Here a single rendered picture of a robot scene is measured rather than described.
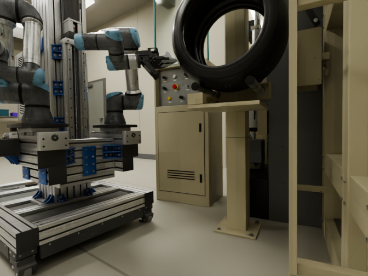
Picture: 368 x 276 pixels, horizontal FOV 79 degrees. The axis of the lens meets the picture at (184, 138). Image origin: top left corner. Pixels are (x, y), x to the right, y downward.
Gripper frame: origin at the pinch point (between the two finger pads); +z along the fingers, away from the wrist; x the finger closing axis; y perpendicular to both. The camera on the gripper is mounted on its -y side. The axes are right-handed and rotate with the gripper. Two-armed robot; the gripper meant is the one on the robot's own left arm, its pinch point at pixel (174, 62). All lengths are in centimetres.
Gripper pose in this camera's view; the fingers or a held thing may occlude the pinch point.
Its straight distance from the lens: 128.2
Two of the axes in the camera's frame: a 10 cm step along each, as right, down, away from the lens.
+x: -1.8, 3.1, 9.3
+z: 9.6, -1.6, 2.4
